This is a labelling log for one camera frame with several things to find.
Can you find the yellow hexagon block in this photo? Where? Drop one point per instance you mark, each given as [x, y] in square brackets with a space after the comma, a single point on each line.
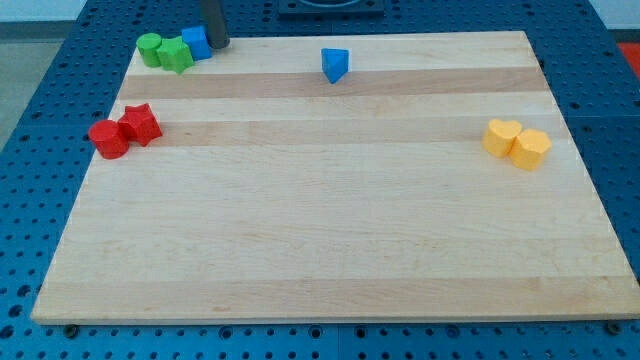
[530, 149]

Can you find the green star block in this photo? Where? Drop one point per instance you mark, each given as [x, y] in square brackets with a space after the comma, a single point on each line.
[174, 55]

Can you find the blue triangular prism block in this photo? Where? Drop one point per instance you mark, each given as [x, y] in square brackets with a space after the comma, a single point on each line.
[335, 63]

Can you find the yellow heart block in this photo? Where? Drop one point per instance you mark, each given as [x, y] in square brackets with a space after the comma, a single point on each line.
[499, 136]

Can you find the red cylinder block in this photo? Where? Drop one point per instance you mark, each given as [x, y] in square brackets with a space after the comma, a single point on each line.
[108, 139]

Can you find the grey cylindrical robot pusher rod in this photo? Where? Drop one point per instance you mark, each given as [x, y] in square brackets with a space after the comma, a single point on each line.
[212, 14]

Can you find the blue cube block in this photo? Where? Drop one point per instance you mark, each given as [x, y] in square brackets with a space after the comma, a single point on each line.
[197, 41]

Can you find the light wooden board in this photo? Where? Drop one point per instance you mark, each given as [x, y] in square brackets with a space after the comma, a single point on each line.
[274, 196]

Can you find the green cylinder block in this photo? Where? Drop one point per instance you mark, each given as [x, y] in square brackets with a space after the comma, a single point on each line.
[147, 45]

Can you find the red star block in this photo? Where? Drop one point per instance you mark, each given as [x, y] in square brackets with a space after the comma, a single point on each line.
[139, 124]

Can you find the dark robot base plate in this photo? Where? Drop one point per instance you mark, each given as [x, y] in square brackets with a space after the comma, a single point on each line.
[330, 7]

